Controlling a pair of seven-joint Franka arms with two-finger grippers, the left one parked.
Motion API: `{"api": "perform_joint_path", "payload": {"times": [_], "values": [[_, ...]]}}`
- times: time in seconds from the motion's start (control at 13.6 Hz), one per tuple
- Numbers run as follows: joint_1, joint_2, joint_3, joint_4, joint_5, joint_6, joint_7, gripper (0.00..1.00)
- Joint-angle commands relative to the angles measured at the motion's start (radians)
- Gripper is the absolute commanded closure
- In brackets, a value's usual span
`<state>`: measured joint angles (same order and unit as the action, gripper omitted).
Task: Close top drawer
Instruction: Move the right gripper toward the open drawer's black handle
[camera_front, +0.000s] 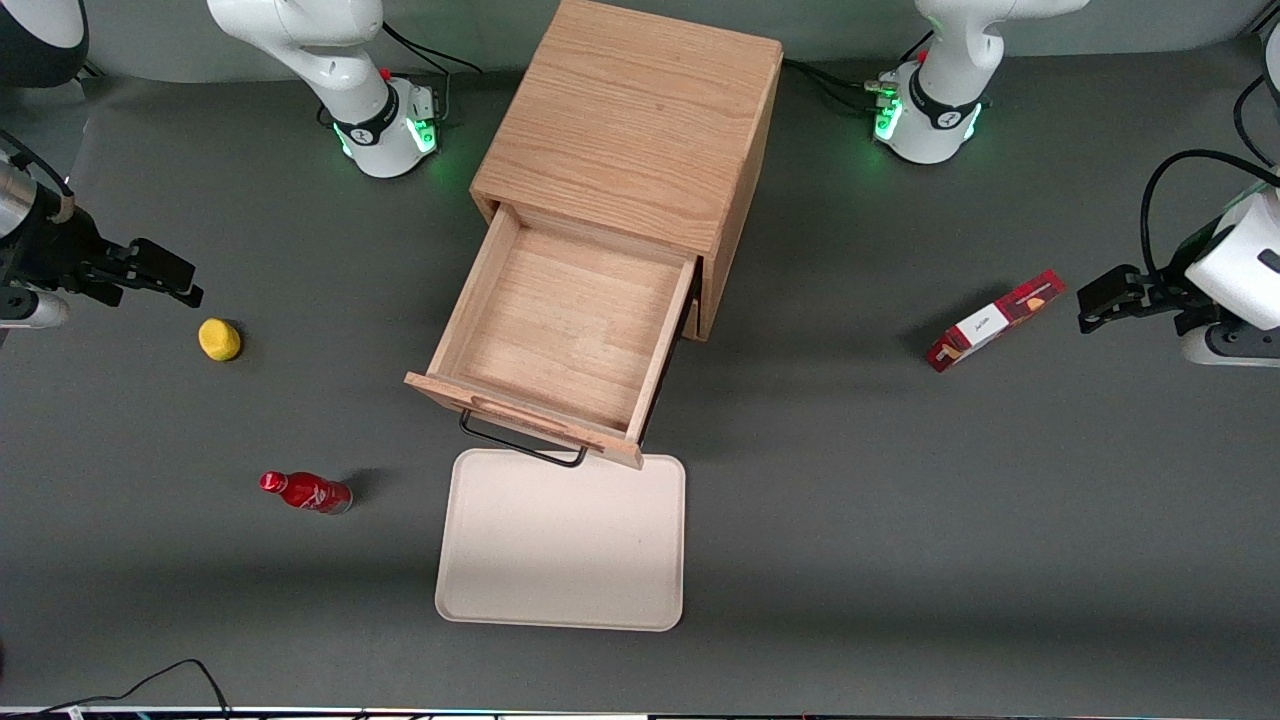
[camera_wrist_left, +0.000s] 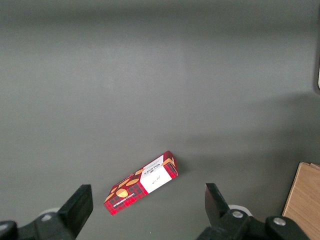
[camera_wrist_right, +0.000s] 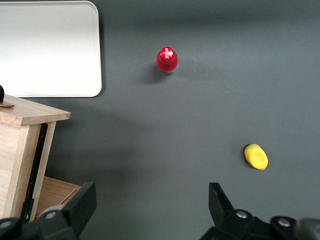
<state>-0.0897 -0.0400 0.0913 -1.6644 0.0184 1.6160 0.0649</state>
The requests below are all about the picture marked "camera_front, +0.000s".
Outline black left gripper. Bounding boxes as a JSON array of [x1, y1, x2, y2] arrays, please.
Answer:
[[1077, 264, 1217, 337]]

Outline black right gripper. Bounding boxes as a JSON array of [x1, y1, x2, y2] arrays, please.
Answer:
[[0, 198, 205, 308]]

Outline short black wire drawer handle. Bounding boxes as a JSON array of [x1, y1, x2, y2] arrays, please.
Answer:
[[459, 408, 590, 469]]

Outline wooden drawer with shallow tray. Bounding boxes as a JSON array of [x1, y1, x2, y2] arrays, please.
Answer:
[[404, 200, 702, 471]]

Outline wooden drawer cabinet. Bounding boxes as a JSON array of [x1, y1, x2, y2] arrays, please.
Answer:
[[469, 0, 785, 344]]

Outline yellow lemon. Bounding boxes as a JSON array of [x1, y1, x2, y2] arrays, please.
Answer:
[[197, 317, 243, 363]]

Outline red and white carton box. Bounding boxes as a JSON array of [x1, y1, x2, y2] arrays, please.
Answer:
[[925, 268, 1068, 374]]

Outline red soda bottle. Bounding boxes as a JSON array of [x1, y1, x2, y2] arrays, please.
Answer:
[[259, 471, 354, 517]]

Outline beige rectangular tray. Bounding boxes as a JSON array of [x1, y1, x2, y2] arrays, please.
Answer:
[[434, 448, 689, 633]]

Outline black looped cable on left arm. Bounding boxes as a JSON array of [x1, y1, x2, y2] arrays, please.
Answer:
[[1139, 149, 1280, 287]]

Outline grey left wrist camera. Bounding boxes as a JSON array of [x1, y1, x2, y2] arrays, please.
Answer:
[[1179, 322, 1280, 369]]

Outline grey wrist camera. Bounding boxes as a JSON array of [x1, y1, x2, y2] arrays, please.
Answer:
[[1179, 322, 1280, 369], [0, 288, 71, 331]]

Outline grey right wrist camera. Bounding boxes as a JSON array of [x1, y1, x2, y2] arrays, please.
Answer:
[[0, 288, 71, 331]]

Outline black cable along right arm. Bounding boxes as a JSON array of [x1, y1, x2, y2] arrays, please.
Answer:
[[0, 128, 78, 223]]

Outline black cable at frame edge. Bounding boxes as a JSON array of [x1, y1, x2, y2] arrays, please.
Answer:
[[1231, 74, 1280, 170]]

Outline black cable at right arm base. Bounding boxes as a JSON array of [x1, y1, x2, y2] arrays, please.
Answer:
[[382, 20, 484, 77]]

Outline black cables at left arm base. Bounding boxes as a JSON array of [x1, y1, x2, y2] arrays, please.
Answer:
[[781, 57, 897, 114]]

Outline thin black cable on table edge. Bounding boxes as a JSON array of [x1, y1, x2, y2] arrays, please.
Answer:
[[28, 657, 234, 720]]

